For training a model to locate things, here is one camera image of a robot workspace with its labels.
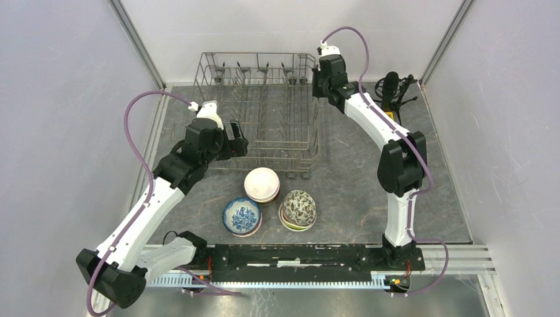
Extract white upper bowl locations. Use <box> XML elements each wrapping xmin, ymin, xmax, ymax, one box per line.
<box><xmin>244</xmin><ymin>167</ymin><xmax>280</xmax><ymax>198</ymax></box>

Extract white outer bowl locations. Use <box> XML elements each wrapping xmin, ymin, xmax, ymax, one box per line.
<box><xmin>278</xmin><ymin>205</ymin><xmax>317</xmax><ymax>232</ymax></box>

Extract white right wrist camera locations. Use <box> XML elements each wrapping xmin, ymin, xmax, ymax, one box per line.
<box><xmin>317</xmin><ymin>42</ymin><xmax>341</xmax><ymax>57</ymax></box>

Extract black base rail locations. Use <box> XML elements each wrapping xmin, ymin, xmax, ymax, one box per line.
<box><xmin>209</xmin><ymin>244</ymin><xmax>426</xmax><ymax>283</ymax></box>

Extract grey wire dish rack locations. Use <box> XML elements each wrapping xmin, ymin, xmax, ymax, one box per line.
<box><xmin>170</xmin><ymin>52</ymin><xmax>321</xmax><ymax>180</ymax></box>

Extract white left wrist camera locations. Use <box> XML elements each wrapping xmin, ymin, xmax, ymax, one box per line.
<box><xmin>188</xmin><ymin>100</ymin><xmax>224</xmax><ymax>130</ymax></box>

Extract black microphone on tripod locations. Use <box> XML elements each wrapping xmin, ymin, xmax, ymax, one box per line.
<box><xmin>374</xmin><ymin>71</ymin><xmax>418</xmax><ymax>125</ymax></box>

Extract green and white bowl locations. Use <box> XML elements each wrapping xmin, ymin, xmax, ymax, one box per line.
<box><xmin>279</xmin><ymin>211</ymin><xmax>316</xmax><ymax>231</ymax></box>

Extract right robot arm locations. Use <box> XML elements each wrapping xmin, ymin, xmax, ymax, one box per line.
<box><xmin>312</xmin><ymin>54</ymin><xmax>427</xmax><ymax>269</ymax></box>

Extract floral brown patterned bowl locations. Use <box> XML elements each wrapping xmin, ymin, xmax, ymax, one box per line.
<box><xmin>281</xmin><ymin>190</ymin><xmax>318</xmax><ymax>228</ymax></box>

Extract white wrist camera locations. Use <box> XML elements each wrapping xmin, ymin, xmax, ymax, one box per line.
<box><xmin>188</xmin><ymin>100</ymin><xmax>224</xmax><ymax>130</ymax></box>
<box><xmin>317</xmin><ymin>42</ymin><xmax>341</xmax><ymax>57</ymax></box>

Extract blue floral bowl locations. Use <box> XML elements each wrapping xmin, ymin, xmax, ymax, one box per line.
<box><xmin>222</xmin><ymin>197</ymin><xmax>262</xmax><ymax>234</ymax></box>

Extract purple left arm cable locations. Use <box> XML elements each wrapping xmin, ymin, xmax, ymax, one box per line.
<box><xmin>85</xmin><ymin>90</ymin><xmax>246</xmax><ymax>317</ymax></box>

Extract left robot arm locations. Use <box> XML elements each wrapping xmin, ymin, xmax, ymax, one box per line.
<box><xmin>76</xmin><ymin>118</ymin><xmax>249</xmax><ymax>308</ymax></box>

